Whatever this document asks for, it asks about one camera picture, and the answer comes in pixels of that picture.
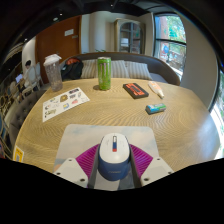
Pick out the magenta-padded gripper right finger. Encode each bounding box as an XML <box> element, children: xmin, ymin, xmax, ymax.
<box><xmin>128</xmin><ymin>143</ymin><xmax>175</xmax><ymax>188</ymax></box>

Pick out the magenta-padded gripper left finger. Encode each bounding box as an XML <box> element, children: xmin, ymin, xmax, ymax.
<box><xmin>52</xmin><ymin>143</ymin><xmax>101</xmax><ymax>189</ymax></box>

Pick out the white and blue computer mouse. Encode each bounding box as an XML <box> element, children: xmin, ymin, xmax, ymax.
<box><xmin>97</xmin><ymin>132</ymin><xmax>131</xmax><ymax>182</ymax></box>

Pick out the green gum pack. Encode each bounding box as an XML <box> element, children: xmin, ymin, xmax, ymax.
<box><xmin>145</xmin><ymin>102</ymin><xmax>167</xmax><ymax>115</ymax></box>

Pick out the white sticker sheet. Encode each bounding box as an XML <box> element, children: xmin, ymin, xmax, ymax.
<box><xmin>42</xmin><ymin>86</ymin><xmax>91</xmax><ymax>123</ymax></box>

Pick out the yellow sticker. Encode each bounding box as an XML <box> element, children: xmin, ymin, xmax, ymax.
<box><xmin>12</xmin><ymin>145</ymin><xmax>25</xmax><ymax>163</ymax></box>

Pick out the black and orange box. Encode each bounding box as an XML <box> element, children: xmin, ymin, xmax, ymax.
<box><xmin>122</xmin><ymin>82</ymin><xmax>150</xmax><ymax>100</ymax></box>

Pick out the small white orange bottle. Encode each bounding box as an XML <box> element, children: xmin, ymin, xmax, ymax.
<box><xmin>147</xmin><ymin>80</ymin><xmax>165</xmax><ymax>100</ymax></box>

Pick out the green drink can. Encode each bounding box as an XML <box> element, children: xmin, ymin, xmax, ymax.
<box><xmin>96</xmin><ymin>56</ymin><xmax>113</xmax><ymax>92</ymax></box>

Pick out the striped cushion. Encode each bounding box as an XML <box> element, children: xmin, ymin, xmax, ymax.
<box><xmin>80</xmin><ymin>59</ymin><xmax>99</xmax><ymax>80</ymax></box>
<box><xmin>125</xmin><ymin>61</ymin><xmax>153</xmax><ymax>81</ymax></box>
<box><xmin>109</xmin><ymin>59</ymin><xmax>130</xmax><ymax>79</ymax></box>

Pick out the clear shaker bottle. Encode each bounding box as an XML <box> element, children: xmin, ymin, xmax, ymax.
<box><xmin>43</xmin><ymin>53</ymin><xmax>64</xmax><ymax>93</ymax></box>

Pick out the black and orange backpack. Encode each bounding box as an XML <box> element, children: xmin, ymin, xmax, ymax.
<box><xmin>60</xmin><ymin>57</ymin><xmax>85</xmax><ymax>81</ymax></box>

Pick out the brown curved sofa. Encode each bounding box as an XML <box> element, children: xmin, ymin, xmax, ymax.
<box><xmin>59</xmin><ymin>51</ymin><xmax>181</xmax><ymax>87</ymax></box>

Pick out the person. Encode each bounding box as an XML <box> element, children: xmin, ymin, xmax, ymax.
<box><xmin>14</xmin><ymin>59</ymin><xmax>38</xmax><ymax>98</ymax></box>

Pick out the brown wooden door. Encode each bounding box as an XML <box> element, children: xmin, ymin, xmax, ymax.
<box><xmin>35</xmin><ymin>14</ymin><xmax>83</xmax><ymax>76</ymax></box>

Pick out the glass door cabinet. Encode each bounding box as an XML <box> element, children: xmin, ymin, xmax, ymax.
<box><xmin>114</xmin><ymin>18</ymin><xmax>146</xmax><ymax>55</ymax></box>

